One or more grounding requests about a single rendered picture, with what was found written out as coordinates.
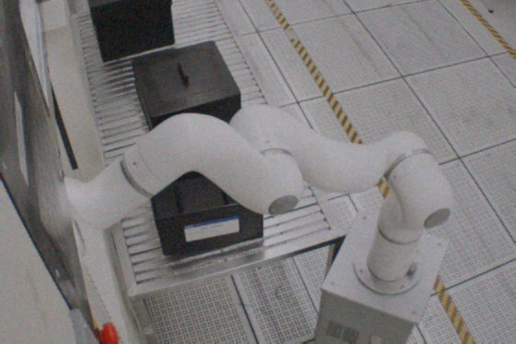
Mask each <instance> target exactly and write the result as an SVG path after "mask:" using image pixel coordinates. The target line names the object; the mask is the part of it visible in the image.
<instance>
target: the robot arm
mask: <svg viewBox="0 0 516 344"><path fill-rule="evenodd" d="M190 171H195V172H200V173H201V174H203V175H204V176H206V177H207V178H209V179H210V180H211V181H213V182H214V183H215V184H217V185H218V186H219V188H220V189H222V190H223V191H224V192H225V193H226V194H227V195H229V196H230V197H231V198H232V199H234V200H235V201H236V202H238V203H239V204H241V205H242V206H244V207H246V208H248V209H250V210H252V211H254V212H257V213H260V214H263V215H269V216H276V215H281V214H285V213H287V212H289V211H290V210H292V209H293V208H295V207H296V206H297V204H298V203H300V201H301V199H302V197H303V192H304V181H305V182H307V183H308V184H311V185H312V186H314V187H316V188H318V189H321V190H323V191H327V192H335V193H344V194H358V193H364V192H367V191H369V190H370V189H371V188H373V187H374V185H375V184H376V183H377V182H378V181H379V180H380V178H381V177H383V178H384V179H385V180H386V182H387V184H388V185H389V186H390V188H391V190H392V194H391V195H390V196H389V197H387V198H386V200H385V201H384V202H383V204H382V206H381V210H380V213H379V217H378V221H377V225H376V228H375V230H374V233H373V236H371V237H369V238H368V239H367V240H366V241H365V242H363V243H362V244H361V245H360V247H359V248H358V249H357V251H356V254H355V257H354V261H353V264H354V269H355V272H356V274H357V276H358V279H359V280H360V282H361V283H362V284H363V285H364V286H365V287H367V288H368V289H370V290H371V291H374V292H378V293H380V294H384V295H386V294H400V293H404V292H406V291H408V290H409V289H411V288H413V287H414V286H415V285H416V284H417V283H418V281H419V279H420V277H421V275H422V271H423V260H422V259H423V257H422V254H421V253H420V251H419V249H418V246H419V244H420V241H421V238H422V235H423V232H424V230H426V229H428V228H432V227H436V226H438V225H441V224H442V223H443V222H445V221H446V220H447V219H449V217H450V216H451V215H452V212H453V208H454V195H453V192H452V188H451V186H450V184H449V182H448V181H447V178H446V176H445V174H444V173H443V172H442V169H441V168H440V166H439V164H438V163H437V162H436V159H435V158H434V156H433V155H432V153H431V151H430V150H429V148H428V145H427V144H426V143H425V142H424V141H423V140H422V139H421V138H420V137H419V136H417V135H415V134H413V133H410V132H405V131H401V132H397V133H393V134H391V135H389V136H387V137H384V138H382V139H380V140H378V141H375V142H372V143H369V144H368V145H357V144H352V142H346V141H341V140H335V139H332V138H330V137H327V136H324V135H322V134H320V133H318V132H316V131H314V130H313V129H311V128H310V127H308V126H307V125H305V124H304V123H302V122H301V121H300V120H298V119H297V118H295V117H294V116H292V115H291V114H289V113H285V112H283V111H281V110H279V109H277V108H274V107H271V106H267V105H261V104H256V105H251V106H248V107H244V108H243V109H241V110H239V111H238V112H237V113H236V114H235V115H234V116H233V117H232V119H231V121H230V123H229V125H228V124H227V123H225V122H223V121H221V120H219V119H217V118H215V117H212V116H209V115H204V114H197V113H183V114H177V115H174V116H172V117H170V118H168V119H166V120H165V121H163V122H162V123H161V124H160V125H158V126H157V127H155V128H154V129H153V130H152V131H150V132H149V133H148V134H146V135H145V136H144V137H142V138H141V139H140V140H138V141H137V142H136V143H135V145H133V146H132V147H131V148H129V149H128V151H126V152H124V154H122V155H121V156H120V157H118V158H117V159H116V160H114V161H113V162H112V164H110V165H109V166H108V167H107V168H105V169H104V170H103V171H102V172H101V173H100V174H99V175H97V176H96V177H95V178H94V179H92V181H91V182H89V183H87V184H86V183H84V182H81V181H78V180H75V179H73V178H71V177H67V176H65V177H64V180H65V186H66V192H67V197H68V201H69V202H70V203H71V204H72V205H73V206H74V207H75V208H76V210H77V211H78V212H79V214H80V215H81V216H82V218H83V219H84V220H85V221H86V223H87V224H88V225H89V226H90V227H92V228H94V229H97V230H106V229H108V228H110V226H112V225H114V224H115V223H117V221H120V220H121V219H123V218H124V217H126V216H127V215H129V213H130V212H132V211H133V210H135V209H136V208H138V207H139V206H142V205H143V204H144V203H145V202H147V201H148V199H150V198H151V197H153V196H154V195H156V194H157V193H158V192H160V191H161V190H163V189H164V188H165V187H167V186H168V185H169V184H171V183H172V182H174V181H175V179H177V178H178V177H180V176H181V175H182V174H184V173H186V172H190ZM303 180H304V181H303Z"/></svg>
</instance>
